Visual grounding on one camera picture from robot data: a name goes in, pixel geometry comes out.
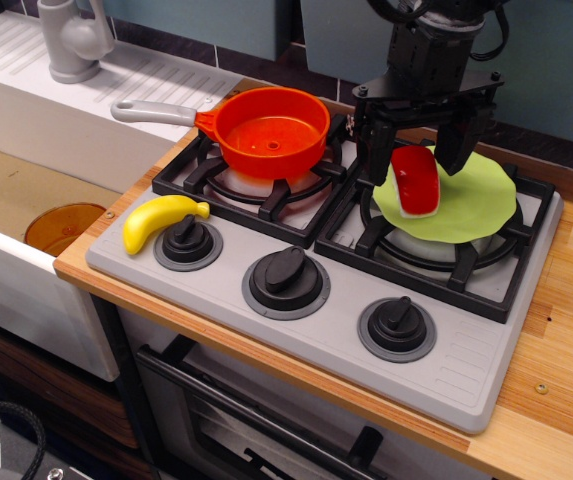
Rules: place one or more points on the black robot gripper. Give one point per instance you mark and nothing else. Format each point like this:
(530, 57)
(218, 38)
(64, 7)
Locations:
(427, 83)

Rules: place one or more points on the red white toy sushi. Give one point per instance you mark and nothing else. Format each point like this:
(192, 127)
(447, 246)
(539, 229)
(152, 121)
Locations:
(416, 181)

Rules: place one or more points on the green toy plate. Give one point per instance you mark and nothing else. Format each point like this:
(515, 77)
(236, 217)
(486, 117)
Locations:
(475, 203)

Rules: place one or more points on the black left burner grate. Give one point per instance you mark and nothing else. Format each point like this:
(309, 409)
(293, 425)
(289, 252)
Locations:
(293, 210)

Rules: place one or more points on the black burner grate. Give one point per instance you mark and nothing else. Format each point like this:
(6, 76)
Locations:
(293, 210)
(482, 276)

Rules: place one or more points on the black right burner grate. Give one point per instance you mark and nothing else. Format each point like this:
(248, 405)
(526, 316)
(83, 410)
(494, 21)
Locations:
(482, 276)

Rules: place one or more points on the black right stove knob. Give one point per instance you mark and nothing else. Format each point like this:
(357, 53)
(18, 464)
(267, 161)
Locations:
(397, 330)

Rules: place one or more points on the black stove knob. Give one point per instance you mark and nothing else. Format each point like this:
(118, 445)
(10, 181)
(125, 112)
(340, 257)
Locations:
(188, 245)
(286, 285)
(397, 330)

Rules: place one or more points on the black middle stove knob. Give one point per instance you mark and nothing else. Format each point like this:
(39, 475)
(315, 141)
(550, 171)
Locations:
(286, 285)

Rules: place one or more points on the grey toy stove top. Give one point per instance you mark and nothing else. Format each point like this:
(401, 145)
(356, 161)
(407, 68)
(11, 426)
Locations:
(457, 383)

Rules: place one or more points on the black left stove knob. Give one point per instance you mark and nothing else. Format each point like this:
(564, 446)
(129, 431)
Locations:
(188, 245)

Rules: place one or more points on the yellow toy banana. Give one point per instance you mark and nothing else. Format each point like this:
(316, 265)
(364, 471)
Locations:
(155, 214)

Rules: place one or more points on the toy oven door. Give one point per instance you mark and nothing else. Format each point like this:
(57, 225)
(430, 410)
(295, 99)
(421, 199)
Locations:
(251, 439)

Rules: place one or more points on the grey toy faucet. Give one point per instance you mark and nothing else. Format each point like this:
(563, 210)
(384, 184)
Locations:
(75, 45)

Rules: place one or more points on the white toy sink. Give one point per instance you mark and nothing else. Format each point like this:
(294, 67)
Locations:
(60, 145)

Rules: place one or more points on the orange toy pot grey handle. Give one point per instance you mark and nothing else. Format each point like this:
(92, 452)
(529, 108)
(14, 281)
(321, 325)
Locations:
(266, 133)

